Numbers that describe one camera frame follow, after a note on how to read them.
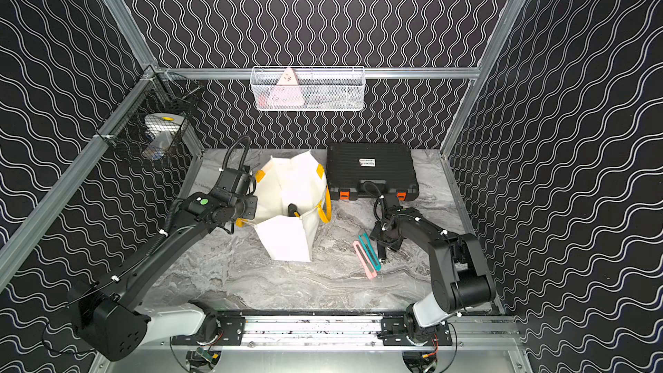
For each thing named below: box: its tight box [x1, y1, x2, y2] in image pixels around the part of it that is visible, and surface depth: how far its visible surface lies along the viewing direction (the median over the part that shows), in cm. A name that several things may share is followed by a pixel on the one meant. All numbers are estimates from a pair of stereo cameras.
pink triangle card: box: [266, 67, 304, 107], surface depth 92 cm
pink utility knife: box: [353, 240, 378, 280], surface depth 89 cm
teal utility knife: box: [357, 233, 383, 272], surface depth 92 cm
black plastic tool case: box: [326, 142, 420, 202], surface depth 108 cm
